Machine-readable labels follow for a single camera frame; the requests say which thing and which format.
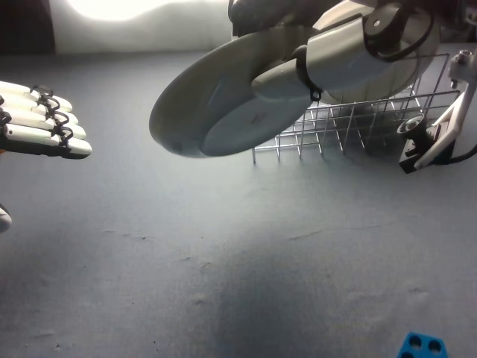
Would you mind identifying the grey table cloth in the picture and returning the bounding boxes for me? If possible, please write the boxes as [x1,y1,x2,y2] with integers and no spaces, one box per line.
[0,48,477,358]

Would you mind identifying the silver wire dish rack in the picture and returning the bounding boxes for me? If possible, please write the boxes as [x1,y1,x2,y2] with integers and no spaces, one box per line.
[251,51,463,165]

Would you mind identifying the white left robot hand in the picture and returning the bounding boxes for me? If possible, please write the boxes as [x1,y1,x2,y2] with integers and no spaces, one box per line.
[0,81,93,234]

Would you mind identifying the blue pentagon block with holes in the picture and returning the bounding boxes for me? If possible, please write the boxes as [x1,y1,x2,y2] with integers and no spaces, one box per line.
[397,330,454,358]

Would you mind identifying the white backdrop cloth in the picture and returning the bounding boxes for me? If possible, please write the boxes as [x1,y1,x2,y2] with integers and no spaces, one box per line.
[48,0,239,55]

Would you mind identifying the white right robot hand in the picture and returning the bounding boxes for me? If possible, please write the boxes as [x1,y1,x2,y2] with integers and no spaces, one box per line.
[227,0,440,104]

